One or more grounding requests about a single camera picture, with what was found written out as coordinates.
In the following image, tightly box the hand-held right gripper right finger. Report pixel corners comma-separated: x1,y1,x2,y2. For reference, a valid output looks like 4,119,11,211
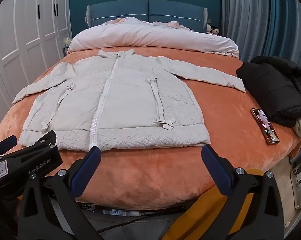
201,144,285,240

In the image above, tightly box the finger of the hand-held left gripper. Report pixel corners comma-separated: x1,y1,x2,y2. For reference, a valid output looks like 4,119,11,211
0,135,18,157
28,130,57,147

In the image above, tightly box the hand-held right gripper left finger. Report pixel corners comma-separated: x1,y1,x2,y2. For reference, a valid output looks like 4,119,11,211
18,146,102,240

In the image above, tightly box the white quilted jacket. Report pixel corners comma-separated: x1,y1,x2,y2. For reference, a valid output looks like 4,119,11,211
12,49,246,152

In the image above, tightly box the yellow floor mat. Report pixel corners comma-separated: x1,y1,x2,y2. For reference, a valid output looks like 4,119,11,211
163,187,256,240

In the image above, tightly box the orange plush bed blanket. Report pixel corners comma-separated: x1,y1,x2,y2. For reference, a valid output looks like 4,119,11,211
0,45,301,210

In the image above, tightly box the smartphone with red case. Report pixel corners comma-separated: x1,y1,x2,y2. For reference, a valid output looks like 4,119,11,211
251,108,280,145

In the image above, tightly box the black puffer jacket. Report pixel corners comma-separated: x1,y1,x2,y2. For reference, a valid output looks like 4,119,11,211
236,56,301,127

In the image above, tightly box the white panelled wardrobe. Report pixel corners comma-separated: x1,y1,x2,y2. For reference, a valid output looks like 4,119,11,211
0,0,72,108

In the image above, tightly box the grey and blue curtain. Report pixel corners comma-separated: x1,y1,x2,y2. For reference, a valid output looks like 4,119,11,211
220,0,301,78

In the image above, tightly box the blue padded headboard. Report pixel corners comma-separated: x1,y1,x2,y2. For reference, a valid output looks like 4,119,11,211
86,0,209,32

